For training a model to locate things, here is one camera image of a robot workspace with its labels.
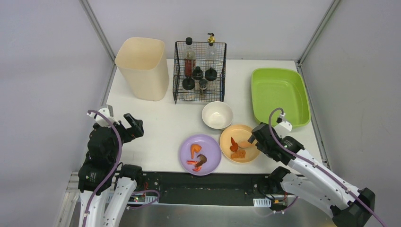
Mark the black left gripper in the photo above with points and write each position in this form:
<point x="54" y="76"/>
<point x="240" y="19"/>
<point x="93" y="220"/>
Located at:
<point x="127" y="129"/>

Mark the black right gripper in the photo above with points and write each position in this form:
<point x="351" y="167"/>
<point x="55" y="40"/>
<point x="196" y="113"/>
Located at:
<point x="259" y="136"/>

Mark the orange plastic plate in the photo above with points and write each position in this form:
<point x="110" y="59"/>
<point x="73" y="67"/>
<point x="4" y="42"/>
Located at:
<point x="240" y="133"/>

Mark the beige plastic bin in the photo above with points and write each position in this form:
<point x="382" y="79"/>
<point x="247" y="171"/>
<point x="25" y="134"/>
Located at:
<point x="142" y="62"/>

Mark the small pepper jar black lid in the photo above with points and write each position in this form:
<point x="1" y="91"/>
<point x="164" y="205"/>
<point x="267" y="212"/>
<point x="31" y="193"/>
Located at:
<point x="203" y="85"/>

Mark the clear jar black spout lid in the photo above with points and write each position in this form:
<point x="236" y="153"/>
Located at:
<point x="211" y="76"/>

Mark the salt shaker black pump lid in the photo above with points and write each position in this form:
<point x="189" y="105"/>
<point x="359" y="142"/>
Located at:
<point x="197" y="75"/>

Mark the clear bottle gold pump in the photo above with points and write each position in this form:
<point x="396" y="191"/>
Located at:
<point x="211" y="49"/>

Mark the soy sauce bottle red label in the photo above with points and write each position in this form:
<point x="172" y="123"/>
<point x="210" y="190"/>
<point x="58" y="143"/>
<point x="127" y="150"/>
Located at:
<point x="189" y="58"/>

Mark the white shaker black spout lid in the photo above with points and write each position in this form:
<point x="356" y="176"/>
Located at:
<point x="188" y="85"/>

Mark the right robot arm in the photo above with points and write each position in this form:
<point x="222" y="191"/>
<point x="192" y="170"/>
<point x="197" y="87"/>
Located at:
<point x="303" y="176"/>

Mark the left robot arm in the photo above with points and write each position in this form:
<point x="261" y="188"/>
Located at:
<point x="97" y="172"/>

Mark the salmon sushi food piece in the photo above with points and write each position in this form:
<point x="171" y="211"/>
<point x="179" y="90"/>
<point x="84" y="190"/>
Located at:
<point x="244" y="144"/>

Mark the fried chicken food piece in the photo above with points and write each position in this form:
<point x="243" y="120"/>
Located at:
<point x="238" y="154"/>

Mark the white ceramic bowl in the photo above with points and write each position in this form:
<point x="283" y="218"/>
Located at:
<point x="217" y="115"/>

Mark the purple plastic plate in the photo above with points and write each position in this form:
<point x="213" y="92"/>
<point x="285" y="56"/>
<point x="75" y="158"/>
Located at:
<point x="210" y="148"/>

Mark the green plastic tub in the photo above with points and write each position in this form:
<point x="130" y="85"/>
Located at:
<point x="277" y="87"/>

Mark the brown mushroom food piece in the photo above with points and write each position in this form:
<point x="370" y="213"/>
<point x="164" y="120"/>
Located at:
<point x="202" y="160"/>

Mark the orange shrimp food piece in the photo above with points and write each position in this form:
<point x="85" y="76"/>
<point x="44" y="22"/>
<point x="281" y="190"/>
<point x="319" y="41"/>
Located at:
<point x="195" y="148"/>

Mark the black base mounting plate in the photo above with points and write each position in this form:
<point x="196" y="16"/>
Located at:
<point x="212" y="189"/>

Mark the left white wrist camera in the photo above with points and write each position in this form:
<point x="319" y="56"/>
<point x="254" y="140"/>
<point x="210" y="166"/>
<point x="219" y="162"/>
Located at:
<point x="107" y="112"/>

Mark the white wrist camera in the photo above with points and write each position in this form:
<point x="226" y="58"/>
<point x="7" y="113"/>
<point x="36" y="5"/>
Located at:
<point x="283" y="127"/>
<point x="107" y="112"/>

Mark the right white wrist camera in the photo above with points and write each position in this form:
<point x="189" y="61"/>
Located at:
<point x="283" y="127"/>

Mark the black wire basket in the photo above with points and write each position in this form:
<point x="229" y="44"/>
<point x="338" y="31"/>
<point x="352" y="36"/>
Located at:
<point x="219" y="64"/>

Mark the aluminium frame rail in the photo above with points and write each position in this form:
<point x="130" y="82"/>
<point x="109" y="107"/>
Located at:
<point x="97" y="28"/>

